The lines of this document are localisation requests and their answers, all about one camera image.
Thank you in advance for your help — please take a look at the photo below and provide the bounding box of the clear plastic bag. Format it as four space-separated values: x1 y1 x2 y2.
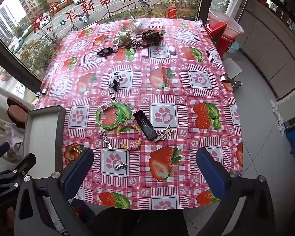
120 17 150 32

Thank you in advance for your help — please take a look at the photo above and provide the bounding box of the green translucent bangle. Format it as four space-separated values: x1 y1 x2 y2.
96 101 133 130

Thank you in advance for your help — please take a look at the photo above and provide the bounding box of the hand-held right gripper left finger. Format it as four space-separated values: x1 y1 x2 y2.
14 147 95 236

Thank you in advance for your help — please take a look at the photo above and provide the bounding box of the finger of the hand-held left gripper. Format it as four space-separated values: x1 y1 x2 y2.
0 142 10 163
0 153 36 202

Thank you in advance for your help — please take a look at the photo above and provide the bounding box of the strawberry print pink tablecloth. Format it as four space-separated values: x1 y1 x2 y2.
34 18 244 210

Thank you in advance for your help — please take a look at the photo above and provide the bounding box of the clear crystal bead keychain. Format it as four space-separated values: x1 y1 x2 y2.
109 92 137 123

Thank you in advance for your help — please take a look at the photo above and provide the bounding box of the leopard print hair claw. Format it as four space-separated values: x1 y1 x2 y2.
141 29 165 46

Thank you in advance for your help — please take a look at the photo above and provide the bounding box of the white cloth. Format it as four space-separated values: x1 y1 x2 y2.
4 123 25 163

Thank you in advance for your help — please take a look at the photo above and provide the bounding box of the grey shallow tray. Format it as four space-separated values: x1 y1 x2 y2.
23 105 67 177

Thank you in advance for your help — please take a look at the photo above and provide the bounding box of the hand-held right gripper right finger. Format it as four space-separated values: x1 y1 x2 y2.
196 147 283 236

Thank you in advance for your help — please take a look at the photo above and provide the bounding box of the metal tablecloth clamp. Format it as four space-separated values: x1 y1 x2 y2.
220 75 243 88
35 87 50 97

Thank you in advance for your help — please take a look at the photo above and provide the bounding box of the grey cabinet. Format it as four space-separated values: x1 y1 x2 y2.
236 0 295 99

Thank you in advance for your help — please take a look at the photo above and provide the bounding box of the grey cardboard sheet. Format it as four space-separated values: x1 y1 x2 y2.
222 58 243 79

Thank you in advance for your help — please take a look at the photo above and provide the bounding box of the beige hair clip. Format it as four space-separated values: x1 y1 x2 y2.
153 125 175 143

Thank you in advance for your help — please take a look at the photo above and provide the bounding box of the silver rhinestone hair clip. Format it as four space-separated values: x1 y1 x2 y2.
99 130 114 151

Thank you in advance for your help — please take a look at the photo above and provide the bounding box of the black claw hair clip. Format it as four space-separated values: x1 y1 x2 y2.
107 79 121 93

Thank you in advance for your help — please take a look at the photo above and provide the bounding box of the brown hair tie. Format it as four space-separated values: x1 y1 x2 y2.
124 41 148 50

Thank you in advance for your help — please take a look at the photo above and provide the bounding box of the black snap hair clip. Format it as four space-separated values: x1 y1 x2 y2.
133 110 158 142

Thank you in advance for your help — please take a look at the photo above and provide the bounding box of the red plastic stool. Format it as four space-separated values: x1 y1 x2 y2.
205 22 236 54

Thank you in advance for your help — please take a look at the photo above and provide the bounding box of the black oval hair clip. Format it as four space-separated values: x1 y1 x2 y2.
97 47 118 57

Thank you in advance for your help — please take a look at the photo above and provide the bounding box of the yellow flower hair tie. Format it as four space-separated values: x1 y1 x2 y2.
66 144 85 163

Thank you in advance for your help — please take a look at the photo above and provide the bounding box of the pastel candy bead bracelet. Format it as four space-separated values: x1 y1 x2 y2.
116 123 143 151

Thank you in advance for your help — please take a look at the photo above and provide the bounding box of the white rag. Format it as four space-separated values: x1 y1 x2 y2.
270 98 285 133

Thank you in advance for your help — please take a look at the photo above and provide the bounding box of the blue plastic stool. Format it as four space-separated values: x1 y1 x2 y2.
285 128 295 153

